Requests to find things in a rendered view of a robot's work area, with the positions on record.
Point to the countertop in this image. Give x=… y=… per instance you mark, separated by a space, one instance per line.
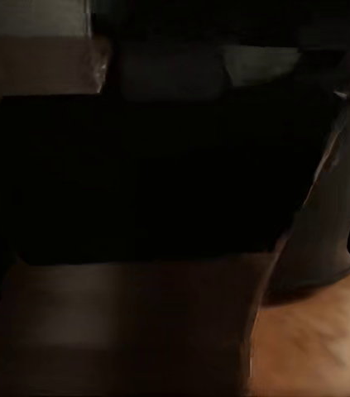
x=301 y=344

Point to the bottle of coffee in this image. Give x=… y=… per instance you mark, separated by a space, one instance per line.
x=154 y=156

